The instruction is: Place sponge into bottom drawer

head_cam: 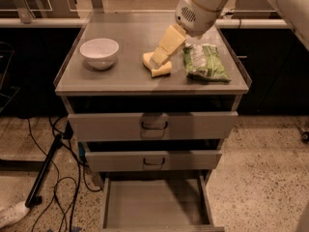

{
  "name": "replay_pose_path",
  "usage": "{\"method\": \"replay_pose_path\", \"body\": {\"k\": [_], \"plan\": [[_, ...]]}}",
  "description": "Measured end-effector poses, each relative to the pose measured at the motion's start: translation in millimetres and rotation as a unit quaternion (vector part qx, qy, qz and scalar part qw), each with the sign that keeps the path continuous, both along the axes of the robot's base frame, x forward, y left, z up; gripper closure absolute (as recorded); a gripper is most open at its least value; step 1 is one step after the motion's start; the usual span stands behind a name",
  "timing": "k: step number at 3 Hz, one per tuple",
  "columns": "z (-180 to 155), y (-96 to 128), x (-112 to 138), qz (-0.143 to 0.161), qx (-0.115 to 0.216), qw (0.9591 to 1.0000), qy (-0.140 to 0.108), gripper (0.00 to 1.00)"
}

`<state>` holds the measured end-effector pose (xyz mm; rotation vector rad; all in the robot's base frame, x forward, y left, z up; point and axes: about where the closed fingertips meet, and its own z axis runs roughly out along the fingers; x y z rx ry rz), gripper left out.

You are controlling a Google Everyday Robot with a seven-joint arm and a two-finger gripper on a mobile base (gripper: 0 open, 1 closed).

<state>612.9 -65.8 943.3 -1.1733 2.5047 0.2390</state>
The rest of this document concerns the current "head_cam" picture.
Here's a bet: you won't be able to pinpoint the yellow sponge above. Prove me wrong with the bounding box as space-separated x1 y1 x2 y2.
143 52 172 78

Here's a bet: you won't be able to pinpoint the grey drawer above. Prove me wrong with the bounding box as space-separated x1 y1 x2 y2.
83 140 222 172
99 170 225 232
63 96 238 141

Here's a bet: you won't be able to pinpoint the white shoe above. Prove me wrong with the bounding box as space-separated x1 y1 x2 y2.
0 201 30 229

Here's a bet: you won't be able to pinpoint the white horizontal rail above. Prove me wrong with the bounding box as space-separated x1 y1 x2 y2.
0 18 289 29

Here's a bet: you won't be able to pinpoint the grey top drawer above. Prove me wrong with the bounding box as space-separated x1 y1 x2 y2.
63 96 238 141

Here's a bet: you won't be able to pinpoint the green snack bag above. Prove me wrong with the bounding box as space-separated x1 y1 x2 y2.
183 43 231 82

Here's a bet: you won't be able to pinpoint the white ceramic bowl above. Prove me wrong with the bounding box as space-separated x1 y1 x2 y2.
79 38 120 70

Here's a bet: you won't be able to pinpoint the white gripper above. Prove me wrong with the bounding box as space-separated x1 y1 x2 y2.
151 0 221 66

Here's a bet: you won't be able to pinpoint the black floor cables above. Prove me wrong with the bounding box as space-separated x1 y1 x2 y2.
26 115 103 232

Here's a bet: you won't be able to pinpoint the black floor bar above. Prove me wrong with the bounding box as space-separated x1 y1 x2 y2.
25 133 62 209

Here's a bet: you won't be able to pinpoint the grey drawer cabinet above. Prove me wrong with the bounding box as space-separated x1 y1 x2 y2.
53 11 253 179

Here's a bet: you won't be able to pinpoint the black caster wheel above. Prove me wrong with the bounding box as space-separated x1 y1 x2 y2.
297 127 309 142

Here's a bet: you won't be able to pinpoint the grey middle drawer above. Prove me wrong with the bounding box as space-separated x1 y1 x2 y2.
83 140 222 172

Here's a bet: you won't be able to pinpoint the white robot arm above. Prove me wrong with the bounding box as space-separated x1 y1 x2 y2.
150 0 309 70

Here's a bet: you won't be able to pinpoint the grey bottom drawer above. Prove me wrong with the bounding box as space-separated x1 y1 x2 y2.
99 170 225 232

